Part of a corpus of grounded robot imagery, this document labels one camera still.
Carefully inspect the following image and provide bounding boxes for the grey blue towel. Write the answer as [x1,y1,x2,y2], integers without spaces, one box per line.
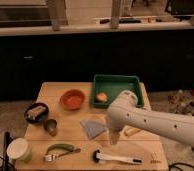
[80,120,107,139]

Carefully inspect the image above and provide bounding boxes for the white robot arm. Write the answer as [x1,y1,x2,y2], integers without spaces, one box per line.
[106,90,194,147]

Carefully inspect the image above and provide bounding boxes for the red bowl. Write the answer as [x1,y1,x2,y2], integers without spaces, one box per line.
[60,89,85,110]

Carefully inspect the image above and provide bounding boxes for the black bowl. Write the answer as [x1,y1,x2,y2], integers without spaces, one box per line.
[24,102,49,124]

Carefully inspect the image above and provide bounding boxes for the yellow banana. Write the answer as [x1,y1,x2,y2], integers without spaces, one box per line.
[124,128,140,137]

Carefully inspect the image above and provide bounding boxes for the white black dish brush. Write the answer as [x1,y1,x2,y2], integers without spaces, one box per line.
[92,150,142,165]

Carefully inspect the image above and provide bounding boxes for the orange fruit in tray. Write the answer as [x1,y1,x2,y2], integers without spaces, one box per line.
[96,92,108,102]

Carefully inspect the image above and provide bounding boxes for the green pepper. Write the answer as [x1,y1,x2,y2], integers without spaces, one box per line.
[45,143,75,154]

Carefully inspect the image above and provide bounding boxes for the green plastic tray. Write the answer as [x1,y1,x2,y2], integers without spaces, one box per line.
[90,74,144,109]

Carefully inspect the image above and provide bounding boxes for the small dark metal cup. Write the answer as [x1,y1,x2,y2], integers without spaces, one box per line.
[44,119,57,136]

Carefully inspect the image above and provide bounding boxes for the spice bottle rack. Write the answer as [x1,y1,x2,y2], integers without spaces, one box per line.
[168,90,194,116]

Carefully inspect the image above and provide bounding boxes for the brown sponge block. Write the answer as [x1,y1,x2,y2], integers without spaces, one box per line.
[27,106,46,119]

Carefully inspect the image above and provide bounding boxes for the white lidded cup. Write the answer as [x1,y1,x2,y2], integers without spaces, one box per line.
[6,138,31,162]

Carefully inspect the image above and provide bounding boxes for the black stand at left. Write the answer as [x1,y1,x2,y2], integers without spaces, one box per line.
[2,132,15,171]

